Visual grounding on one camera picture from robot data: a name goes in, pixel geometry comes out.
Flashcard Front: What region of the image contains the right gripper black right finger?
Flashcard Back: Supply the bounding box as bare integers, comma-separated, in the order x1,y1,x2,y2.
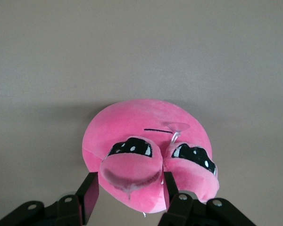
159,171,258,226

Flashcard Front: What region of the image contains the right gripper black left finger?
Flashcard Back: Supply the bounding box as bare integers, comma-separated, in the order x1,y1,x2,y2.
0,172,100,226

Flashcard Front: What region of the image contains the clear suction cup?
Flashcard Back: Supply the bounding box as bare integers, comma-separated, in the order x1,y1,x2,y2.
164,121,190,146

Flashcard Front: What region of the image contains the pink plush toy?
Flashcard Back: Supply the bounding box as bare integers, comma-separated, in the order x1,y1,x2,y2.
81,98,220,215

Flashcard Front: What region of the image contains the brown table mat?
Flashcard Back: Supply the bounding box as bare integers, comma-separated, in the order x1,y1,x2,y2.
0,0,283,226

